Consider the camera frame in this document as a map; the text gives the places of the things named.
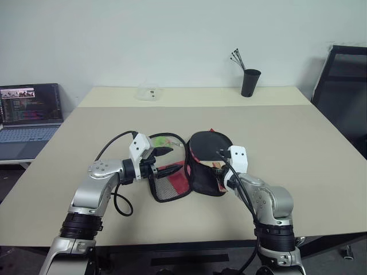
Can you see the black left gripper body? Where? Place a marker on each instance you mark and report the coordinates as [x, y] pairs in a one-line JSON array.
[[149, 169]]

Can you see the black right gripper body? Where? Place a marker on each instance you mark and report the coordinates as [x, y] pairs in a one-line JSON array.
[[220, 174]]

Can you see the black red mesh paddle case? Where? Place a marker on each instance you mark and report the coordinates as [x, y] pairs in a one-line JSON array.
[[172, 186]]

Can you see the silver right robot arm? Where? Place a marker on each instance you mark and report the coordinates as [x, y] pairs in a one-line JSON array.
[[269, 200]]

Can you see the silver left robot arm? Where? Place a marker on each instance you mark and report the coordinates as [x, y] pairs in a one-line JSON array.
[[94, 189]]

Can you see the clear plastic container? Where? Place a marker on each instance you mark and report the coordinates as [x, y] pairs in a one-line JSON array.
[[149, 92]]

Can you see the black plastic cup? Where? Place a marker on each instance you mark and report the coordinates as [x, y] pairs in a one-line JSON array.
[[250, 83]]

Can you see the grey open laptop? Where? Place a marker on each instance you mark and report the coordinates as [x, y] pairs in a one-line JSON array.
[[25, 114]]

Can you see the white side table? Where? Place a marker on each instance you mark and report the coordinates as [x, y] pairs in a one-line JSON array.
[[14, 164]]

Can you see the black mesh office chair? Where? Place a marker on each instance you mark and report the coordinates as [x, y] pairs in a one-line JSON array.
[[341, 94]]

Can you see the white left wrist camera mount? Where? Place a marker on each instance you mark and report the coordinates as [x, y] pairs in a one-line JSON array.
[[139, 147]]

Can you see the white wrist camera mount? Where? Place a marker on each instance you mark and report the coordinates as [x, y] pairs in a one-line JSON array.
[[239, 159], [139, 147]]

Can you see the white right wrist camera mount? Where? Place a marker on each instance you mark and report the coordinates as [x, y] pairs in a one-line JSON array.
[[239, 159]]

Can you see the black table frame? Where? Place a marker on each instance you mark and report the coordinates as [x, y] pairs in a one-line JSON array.
[[189, 252]]

